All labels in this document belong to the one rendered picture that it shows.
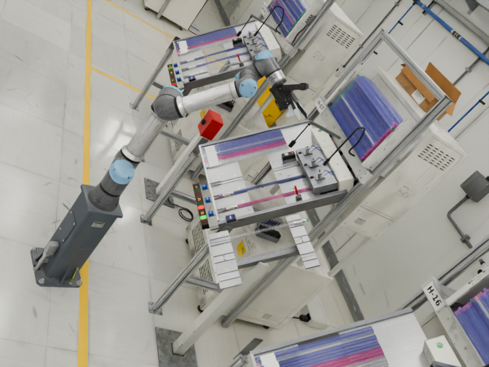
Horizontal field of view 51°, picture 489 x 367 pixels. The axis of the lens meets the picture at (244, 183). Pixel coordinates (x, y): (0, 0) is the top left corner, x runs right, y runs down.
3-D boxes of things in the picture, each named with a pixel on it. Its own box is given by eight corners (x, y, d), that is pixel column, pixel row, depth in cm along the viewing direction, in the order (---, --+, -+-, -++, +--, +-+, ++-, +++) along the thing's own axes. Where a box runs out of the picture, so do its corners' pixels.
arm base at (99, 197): (92, 209, 246) (101, 195, 242) (85, 186, 255) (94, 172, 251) (119, 213, 256) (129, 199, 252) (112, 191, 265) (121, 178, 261)
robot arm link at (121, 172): (97, 186, 245) (110, 166, 239) (105, 172, 256) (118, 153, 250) (119, 199, 248) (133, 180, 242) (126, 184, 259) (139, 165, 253)
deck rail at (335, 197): (220, 231, 275) (217, 224, 271) (219, 229, 277) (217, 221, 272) (347, 199, 280) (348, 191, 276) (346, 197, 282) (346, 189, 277)
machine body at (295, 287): (194, 315, 319) (253, 252, 292) (180, 234, 370) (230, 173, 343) (273, 334, 353) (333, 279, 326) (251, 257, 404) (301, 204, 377)
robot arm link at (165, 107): (145, 108, 224) (252, 75, 215) (150, 99, 234) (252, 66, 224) (156, 132, 230) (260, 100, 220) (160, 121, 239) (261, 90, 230)
